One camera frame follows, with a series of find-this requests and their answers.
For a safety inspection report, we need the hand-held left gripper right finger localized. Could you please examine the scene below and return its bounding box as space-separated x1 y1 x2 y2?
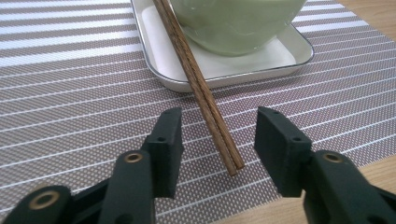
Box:
254 105 396 224

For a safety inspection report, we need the light green bowl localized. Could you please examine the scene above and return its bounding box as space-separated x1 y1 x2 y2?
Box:
169 0 308 58

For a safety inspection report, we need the grey striped placemat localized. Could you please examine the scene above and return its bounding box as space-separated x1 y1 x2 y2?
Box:
0 0 396 224

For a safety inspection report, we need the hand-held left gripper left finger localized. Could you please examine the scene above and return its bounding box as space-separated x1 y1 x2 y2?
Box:
98 106 185 224

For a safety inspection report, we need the white square tray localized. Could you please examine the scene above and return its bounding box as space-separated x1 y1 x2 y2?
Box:
130 0 315 93

